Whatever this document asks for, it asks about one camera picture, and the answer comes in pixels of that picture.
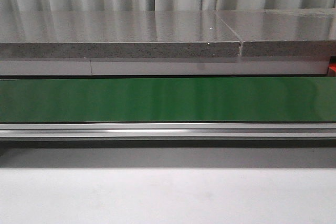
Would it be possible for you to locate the grey stone countertop slab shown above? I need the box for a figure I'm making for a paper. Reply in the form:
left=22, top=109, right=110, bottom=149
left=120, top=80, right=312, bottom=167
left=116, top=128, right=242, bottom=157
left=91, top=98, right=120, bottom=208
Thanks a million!
left=1, top=11, right=240, bottom=59

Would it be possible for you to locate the green conveyor belt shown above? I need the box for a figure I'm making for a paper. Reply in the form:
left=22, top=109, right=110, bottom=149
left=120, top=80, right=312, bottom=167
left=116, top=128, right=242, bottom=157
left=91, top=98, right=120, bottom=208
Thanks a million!
left=1, top=77, right=335, bottom=123

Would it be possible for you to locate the grey stone slab right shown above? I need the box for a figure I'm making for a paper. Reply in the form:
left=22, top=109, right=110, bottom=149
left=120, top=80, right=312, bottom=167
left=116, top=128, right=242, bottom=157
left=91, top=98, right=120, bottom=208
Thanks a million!
left=216, top=8, right=335, bottom=59

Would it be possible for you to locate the white cabinet front panel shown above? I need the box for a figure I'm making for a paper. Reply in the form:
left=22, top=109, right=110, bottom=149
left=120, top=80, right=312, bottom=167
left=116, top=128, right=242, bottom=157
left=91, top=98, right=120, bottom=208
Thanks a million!
left=1, top=57, right=330, bottom=76

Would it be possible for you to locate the red object at right edge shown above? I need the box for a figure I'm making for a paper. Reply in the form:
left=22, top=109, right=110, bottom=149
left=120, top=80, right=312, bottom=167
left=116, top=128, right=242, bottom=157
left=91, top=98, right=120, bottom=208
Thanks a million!
left=328, top=63, right=336, bottom=77

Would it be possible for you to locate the aluminium conveyor side rail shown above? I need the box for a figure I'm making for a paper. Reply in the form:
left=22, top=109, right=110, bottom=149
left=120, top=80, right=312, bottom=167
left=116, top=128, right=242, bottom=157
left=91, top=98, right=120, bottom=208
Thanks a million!
left=1, top=122, right=335, bottom=141

